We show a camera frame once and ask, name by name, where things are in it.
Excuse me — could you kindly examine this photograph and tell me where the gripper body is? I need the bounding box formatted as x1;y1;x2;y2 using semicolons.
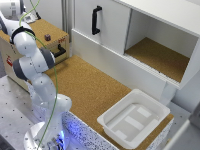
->
24;13;39;25

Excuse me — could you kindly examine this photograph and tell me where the purple block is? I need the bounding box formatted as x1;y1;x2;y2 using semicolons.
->
44;33;52;42

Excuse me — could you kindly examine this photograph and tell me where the wooden drawer box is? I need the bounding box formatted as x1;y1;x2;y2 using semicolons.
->
0;18;71;93

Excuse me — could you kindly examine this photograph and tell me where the white sliding door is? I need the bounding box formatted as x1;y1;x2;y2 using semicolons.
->
73;0;132;56

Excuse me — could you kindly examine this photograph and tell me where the white cabinet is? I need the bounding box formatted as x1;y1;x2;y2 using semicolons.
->
71;0;200;108

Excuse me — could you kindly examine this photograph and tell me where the white plastic box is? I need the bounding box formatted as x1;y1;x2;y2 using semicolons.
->
96;88;172;150

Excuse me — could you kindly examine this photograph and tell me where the black drawer handle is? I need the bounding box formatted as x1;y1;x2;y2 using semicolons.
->
52;43;67;59

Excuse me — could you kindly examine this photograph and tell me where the black door handle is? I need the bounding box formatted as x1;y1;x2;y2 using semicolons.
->
91;5;103;36

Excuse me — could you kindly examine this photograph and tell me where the green cable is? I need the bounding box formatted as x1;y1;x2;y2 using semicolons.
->
18;0;60;150

